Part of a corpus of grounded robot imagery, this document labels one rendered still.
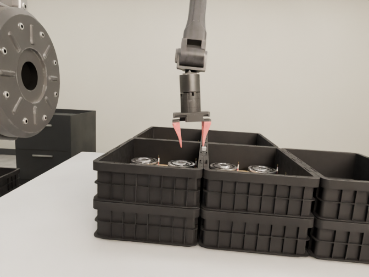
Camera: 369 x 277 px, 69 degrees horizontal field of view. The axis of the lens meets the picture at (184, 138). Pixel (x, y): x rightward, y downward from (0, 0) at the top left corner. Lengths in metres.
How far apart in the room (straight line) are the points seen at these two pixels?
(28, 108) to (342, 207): 0.73
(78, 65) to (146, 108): 1.20
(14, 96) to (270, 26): 4.23
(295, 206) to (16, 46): 0.68
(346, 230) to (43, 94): 0.75
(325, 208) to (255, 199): 0.18
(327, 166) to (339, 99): 3.60
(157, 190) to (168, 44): 3.59
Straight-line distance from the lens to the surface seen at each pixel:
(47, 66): 0.38
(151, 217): 0.77
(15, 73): 0.32
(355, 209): 0.83
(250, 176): 0.71
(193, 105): 0.74
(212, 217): 0.74
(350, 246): 0.88
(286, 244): 0.82
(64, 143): 2.34
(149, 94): 4.18
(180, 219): 0.76
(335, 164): 1.20
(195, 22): 0.78
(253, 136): 1.49
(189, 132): 1.47
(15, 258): 0.83
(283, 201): 0.76
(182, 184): 0.72
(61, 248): 0.83
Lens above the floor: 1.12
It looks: 10 degrees down
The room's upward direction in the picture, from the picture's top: 3 degrees clockwise
